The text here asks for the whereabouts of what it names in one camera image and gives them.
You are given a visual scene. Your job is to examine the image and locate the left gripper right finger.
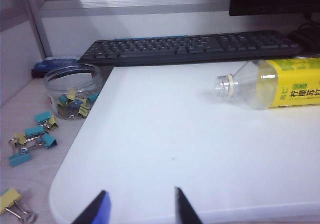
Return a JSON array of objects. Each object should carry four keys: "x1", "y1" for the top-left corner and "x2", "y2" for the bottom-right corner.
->
[{"x1": 174, "y1": 186, "x2": 204, "y2": 224}]

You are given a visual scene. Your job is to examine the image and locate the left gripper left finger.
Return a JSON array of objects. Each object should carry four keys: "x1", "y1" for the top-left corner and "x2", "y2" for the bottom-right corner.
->
[{"x1": 71, "y1": 190, "x2": 111, "y2": 224}]

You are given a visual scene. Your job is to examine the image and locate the white desk riser board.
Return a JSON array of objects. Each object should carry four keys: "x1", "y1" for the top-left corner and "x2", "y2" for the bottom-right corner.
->
[{"x1": 48, "y1": 64, "x2": 320, "y2": 224}]

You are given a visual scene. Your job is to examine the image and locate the blue binder clip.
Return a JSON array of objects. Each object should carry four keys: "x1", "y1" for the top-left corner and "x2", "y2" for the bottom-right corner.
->
[{"x1": 67, "y1": 100, "x2": 83, "y2": 111}]

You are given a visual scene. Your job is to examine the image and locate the clear plastic jar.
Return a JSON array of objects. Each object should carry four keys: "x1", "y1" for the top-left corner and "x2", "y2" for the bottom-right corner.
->
[{"x1": 44, "y1": 63, "x2": 105, "y2": 121}]

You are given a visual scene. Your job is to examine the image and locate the dark blue flat box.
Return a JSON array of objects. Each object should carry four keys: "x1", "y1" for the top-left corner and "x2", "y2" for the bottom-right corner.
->
[{"x1": 31, "y1": 57, "x2": 81, "y2": 79}]

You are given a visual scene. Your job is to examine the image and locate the clear bottle yellow label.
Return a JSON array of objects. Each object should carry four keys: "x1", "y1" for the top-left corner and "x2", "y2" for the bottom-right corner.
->
[{"x1": 214, "y1": 58, "x2": 320, "y2": 110}]

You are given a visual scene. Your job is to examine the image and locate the black computer keyboard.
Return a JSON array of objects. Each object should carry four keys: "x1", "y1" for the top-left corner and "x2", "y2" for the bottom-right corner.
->
[{"x1": 78, "y1": 30, "x2": 305, "y2": 67}]

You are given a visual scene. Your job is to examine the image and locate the aluminium partition frame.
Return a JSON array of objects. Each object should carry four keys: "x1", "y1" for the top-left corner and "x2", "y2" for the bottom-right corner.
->
[{"x1": 14, "y1": 0, "x2": 231, "y2": 59}]

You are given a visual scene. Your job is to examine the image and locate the black coiled cable bundle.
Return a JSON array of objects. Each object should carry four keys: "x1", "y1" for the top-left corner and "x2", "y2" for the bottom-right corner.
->
[{"x1": 287, "y1": 15, "x2": 320, "y2": 57}]

